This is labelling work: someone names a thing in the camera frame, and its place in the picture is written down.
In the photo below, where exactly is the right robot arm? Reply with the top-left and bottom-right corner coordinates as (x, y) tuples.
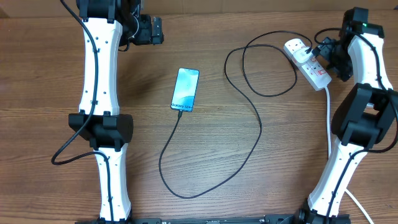
(294, 7), (397, 223)

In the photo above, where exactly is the white charger plug adapter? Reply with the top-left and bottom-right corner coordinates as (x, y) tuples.
(293, 47), (313, 65)

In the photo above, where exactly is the black USB charging cable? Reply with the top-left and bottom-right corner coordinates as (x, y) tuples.
(158, 30), (313, 200)

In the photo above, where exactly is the white power strip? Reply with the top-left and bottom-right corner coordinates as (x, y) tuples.
(284, 39), (331, 91)

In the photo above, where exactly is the Samsung Galaxy smartphone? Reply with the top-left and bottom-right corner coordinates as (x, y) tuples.
(170, 68), (200, 112)

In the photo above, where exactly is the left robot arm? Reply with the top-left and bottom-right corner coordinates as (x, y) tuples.
(68, 0), (164, 223)

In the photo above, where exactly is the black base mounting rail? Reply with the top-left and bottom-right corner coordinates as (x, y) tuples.
(77, 214), (351, 224)

